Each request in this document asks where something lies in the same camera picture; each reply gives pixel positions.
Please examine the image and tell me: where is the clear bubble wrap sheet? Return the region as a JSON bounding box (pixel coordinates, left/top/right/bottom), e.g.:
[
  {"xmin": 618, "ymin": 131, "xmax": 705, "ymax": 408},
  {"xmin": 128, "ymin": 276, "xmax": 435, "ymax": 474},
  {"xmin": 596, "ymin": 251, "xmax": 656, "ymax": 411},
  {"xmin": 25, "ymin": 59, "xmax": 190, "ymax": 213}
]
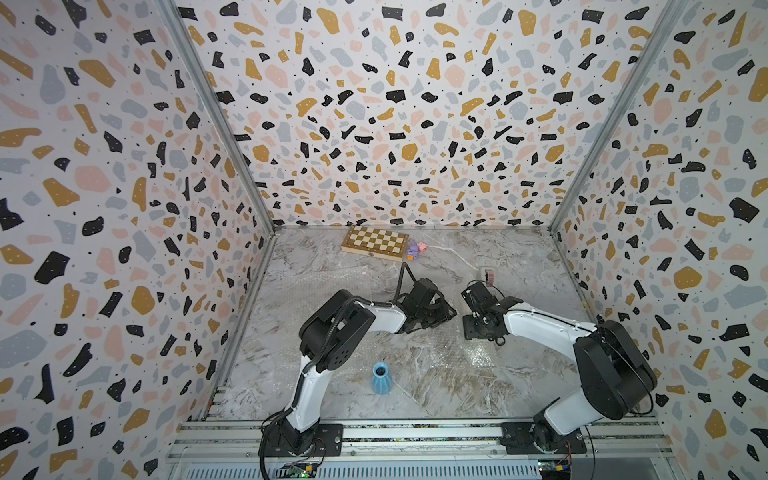
[{"xmin": 344, "ymin": 263, "xmax": 463, "ymax": 380}]

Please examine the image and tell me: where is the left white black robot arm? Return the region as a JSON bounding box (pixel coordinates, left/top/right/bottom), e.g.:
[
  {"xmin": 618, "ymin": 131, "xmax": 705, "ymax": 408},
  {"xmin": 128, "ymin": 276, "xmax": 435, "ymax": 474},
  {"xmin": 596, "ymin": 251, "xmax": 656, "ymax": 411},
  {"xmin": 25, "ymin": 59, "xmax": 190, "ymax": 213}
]
[{"xmin": 259, "ymin": 278, "xmax": 457, "ymax": 458}]

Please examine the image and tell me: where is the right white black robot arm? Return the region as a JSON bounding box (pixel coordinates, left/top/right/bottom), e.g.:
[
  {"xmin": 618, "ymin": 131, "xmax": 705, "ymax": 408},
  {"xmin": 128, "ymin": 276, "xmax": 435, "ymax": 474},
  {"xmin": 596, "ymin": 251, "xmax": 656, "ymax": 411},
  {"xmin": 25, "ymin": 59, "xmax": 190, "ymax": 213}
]
[{"xmin": 462, "ymin": 280, "xmax": 658, "ymax": 453}]

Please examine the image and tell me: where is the clear tape dispenser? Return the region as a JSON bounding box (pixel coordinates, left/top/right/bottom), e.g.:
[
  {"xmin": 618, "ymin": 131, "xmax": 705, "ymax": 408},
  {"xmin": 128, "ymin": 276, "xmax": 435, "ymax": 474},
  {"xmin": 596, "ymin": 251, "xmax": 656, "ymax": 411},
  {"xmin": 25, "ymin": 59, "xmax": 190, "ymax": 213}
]
[{"xmin": 479, "ymin": 266, "xmax": 496, "ymax": 285}]

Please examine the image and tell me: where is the purple orange small toy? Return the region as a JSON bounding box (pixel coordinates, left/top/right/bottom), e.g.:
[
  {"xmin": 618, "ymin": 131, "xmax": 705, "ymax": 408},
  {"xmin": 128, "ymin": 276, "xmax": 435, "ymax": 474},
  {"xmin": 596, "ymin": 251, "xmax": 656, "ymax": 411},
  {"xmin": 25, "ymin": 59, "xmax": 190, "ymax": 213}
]
[{"xmin": 405, "ymin": 240, "xmax": 419, "ymax": 261}]

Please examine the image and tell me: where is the wooden chessboard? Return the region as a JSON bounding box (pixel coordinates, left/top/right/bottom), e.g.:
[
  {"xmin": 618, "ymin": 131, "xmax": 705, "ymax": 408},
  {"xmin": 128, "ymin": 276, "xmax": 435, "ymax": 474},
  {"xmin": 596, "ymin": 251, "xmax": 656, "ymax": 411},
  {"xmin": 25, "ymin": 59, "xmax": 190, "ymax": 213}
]
[{"xmin": 341, "ymin": 226, "xmax": 409, "ymax": 262}]

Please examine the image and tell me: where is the small blue ribbed vase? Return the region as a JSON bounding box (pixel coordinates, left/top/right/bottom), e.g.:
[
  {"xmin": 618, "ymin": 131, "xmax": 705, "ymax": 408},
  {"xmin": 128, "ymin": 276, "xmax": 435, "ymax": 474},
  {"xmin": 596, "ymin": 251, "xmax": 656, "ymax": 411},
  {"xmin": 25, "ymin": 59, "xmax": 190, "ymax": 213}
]
[{"xmin": 371, "ymin": 362, "xmax": 393, "ymax": 395}]

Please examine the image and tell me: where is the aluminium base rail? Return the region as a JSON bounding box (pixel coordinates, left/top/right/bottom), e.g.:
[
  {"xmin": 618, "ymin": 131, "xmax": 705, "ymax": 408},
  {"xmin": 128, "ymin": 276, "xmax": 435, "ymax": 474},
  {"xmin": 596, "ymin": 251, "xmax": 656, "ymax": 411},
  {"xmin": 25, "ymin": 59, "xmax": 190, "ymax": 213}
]
[{"xmin": 165, "ymin": 417, "xmax": 685, "ymax": 479}]

